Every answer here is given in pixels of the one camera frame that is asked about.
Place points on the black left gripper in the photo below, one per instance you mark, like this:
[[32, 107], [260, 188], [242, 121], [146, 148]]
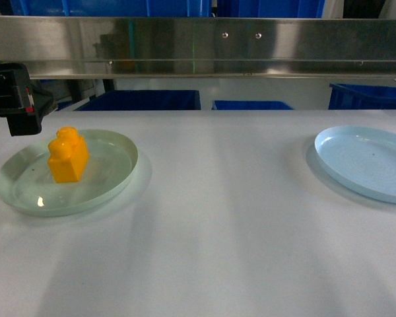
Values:
[[23, 104]]

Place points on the yellow toy block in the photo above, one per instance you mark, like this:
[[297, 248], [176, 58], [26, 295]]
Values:
[[68, 155]]

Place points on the blue bin upper left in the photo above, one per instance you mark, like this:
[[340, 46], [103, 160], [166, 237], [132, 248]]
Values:
[[107, 8]]

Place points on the light green round plate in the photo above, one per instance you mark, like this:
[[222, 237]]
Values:
[[27, 184]]

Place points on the blue bin behind table center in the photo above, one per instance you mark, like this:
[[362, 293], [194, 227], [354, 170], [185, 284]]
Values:
[[249, 105]]

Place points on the blue bin upper center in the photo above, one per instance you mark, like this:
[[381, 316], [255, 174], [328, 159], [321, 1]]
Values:
[[270, 8]]

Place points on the blue bin behind table right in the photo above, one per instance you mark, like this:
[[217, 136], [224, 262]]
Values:
[[362, 97]]

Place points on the light blue round plate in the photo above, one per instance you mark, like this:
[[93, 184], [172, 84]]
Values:
[[362, 159]]

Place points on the stainless steel shelf rail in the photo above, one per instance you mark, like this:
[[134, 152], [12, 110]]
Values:
[[108, 47]]

